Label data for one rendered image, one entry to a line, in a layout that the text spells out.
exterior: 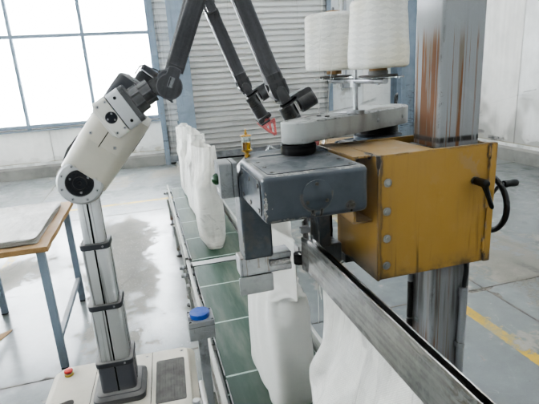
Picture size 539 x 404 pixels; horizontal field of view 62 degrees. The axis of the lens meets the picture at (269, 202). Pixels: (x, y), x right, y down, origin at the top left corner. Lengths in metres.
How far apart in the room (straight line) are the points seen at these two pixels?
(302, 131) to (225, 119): 7.66
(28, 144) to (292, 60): 4.99
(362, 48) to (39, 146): 8.07
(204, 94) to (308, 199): 7.76
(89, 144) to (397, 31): 1.04
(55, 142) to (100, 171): 7.14
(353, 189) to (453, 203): 0.32
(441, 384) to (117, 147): 1.23
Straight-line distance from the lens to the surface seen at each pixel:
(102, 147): 1.61
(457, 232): 1.24
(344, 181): 0.96
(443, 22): 1.21
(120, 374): 2.09
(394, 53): 1.08
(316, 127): 1.12
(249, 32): 1.48
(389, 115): 1.35
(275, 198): 0.92
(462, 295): 1.38
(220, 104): 8.70
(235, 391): 1.86
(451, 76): 1.22
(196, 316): 1.40
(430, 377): 0.77
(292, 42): 9.06
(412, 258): 1.19
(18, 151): 8.95
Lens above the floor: 1.54
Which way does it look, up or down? 16 degrees down
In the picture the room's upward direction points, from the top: 4 degrees counter-clockwise
